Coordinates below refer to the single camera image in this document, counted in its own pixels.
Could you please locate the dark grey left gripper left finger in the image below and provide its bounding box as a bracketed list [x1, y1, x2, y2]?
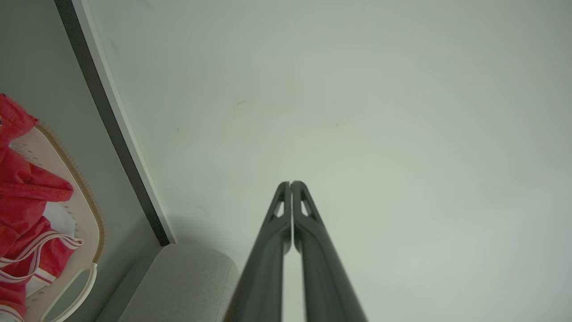
[226, 181, 292, 322]

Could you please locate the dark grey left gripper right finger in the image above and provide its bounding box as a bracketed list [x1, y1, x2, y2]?
[292, 181, 368, 322]

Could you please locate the red clothing with white stripes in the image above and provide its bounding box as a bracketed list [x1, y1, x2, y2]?
[0, 93, 84, 322]

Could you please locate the beige laundry basket brown rim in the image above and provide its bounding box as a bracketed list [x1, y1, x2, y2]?
[0, 123, 106, 322]

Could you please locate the grey fabric sofa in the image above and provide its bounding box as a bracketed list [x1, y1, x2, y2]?
[95, 244, 240, 322]

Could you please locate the white and black baseboard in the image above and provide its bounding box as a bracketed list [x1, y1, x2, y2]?
[55, 0, 178, 246]

